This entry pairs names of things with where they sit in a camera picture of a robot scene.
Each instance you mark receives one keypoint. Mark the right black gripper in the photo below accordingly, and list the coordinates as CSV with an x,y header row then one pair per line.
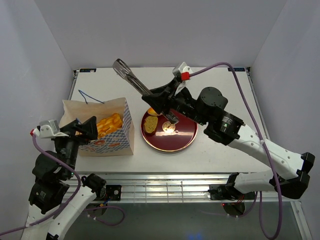
x,y
164,95

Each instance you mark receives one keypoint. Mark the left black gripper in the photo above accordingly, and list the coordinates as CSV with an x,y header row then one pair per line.
x,y
89,128

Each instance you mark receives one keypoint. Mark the orange twisted bread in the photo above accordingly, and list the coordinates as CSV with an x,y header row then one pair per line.
x,y
109,125

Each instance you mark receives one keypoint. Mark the paper bag with blue checks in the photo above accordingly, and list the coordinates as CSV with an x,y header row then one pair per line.
x,y
118,143

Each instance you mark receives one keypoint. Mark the metal serving tongs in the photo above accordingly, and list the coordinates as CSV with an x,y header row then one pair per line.
x,y
130,75

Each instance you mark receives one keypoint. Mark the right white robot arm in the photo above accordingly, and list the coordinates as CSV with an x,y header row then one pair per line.
x,y
289,171

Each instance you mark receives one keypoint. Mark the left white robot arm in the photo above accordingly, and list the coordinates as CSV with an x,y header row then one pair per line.
x,y
59,194

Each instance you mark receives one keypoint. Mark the green speckled bread slice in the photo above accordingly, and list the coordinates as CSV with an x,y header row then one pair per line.
x,y
150,124

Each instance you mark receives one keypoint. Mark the dark red round plate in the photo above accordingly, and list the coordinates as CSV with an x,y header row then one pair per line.
x,y
170,137

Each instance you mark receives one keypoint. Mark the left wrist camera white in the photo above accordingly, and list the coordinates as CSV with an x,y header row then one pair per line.
x,y
48,129

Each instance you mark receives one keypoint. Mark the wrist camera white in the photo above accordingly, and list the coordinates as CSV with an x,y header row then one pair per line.
x,y
48,129
184,71

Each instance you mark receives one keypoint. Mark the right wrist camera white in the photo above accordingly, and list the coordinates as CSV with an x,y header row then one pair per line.
x,y
184,71

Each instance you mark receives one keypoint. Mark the aluminium frame rail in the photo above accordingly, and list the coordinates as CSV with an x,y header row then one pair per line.
x,y
153,188

